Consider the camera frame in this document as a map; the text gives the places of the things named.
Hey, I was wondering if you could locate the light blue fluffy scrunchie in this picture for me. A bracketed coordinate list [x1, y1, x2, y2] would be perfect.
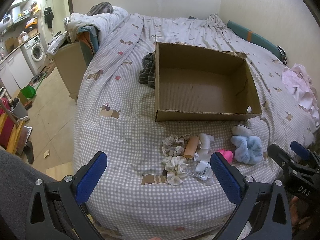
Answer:
[231, 135, 263, 165]

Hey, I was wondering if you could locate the grey blue sock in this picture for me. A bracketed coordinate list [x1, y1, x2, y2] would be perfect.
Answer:
[231, 125, 252, 137]

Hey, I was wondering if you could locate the pink soft toy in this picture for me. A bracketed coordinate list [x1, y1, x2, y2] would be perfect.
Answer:
[218, 149, 233, 164]

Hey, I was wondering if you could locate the white sock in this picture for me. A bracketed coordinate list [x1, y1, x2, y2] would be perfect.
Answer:
[198, 133, 215, 156]

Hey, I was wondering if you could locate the beige stocking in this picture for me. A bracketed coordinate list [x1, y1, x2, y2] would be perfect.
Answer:
[183, 136, 199, 159]

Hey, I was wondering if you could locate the cream scrunchie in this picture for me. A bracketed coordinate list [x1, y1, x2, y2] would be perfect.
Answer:
[162, 155, 188, 186]

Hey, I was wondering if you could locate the lace grey scrunchie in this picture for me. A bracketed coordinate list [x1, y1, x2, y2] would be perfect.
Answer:
[162, 134, 191, 157]

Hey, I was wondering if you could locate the person's right hand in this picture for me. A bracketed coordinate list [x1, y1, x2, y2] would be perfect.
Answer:
[290, 196, 301, 227]

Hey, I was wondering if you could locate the black slipper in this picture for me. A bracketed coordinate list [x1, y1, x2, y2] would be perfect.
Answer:
[23, 140, 34, 164]

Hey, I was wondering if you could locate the clear plastic label wrapper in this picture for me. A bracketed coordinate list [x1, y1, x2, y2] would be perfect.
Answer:
[186, 153, 214, 184]

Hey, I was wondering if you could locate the pink white clothes pile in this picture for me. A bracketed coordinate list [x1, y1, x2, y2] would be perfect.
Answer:
[281, 63, 319, 127]

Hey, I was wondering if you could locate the wooden chair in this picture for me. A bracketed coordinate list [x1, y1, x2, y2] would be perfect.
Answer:
[1, 113, 24, 154]

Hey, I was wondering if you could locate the teal bolster cushion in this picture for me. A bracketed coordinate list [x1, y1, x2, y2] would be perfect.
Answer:
[227, 21, 287, 65]

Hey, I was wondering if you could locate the checkered dog-print bedsheet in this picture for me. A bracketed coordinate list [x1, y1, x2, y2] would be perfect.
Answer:
[73, 14, 319, 239]

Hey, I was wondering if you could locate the green dustpan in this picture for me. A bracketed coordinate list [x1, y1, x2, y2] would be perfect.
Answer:
[21, 85, 36, 99]

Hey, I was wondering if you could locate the cardboard bedside box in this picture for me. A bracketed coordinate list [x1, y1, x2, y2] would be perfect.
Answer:
[53, 42, 87, 101]

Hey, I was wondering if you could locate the dark striped cloth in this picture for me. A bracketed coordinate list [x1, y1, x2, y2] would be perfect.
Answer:
[139, 53, 156, 89]

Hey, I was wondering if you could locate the white washing machine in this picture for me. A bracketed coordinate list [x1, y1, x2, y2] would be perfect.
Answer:
[21, 35, 46, 75]

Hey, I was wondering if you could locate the white folded duvet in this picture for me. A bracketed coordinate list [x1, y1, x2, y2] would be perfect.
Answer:
[66, 7, 130, 48]

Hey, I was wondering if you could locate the grey striped pillow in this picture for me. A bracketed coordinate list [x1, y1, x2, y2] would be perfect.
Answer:
[87, 2, 114, 16]

